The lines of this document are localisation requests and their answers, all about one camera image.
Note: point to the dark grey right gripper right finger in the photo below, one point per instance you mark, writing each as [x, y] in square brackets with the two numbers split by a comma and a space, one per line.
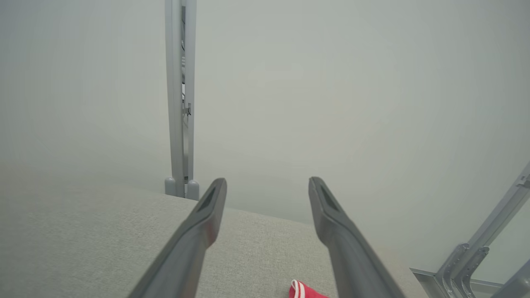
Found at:
[352, 260]

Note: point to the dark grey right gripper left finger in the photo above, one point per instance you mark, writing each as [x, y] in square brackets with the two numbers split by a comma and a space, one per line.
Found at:
[186, 252]

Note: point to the red white-striped garment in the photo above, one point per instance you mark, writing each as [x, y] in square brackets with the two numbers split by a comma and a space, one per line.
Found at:
[302, 291]

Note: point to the grey fabric covered table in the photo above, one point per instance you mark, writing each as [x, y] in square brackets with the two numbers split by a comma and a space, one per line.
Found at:
[83, 248]

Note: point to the grey round-footed partition post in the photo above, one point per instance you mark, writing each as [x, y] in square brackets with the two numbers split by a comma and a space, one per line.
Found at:
[176, 103]

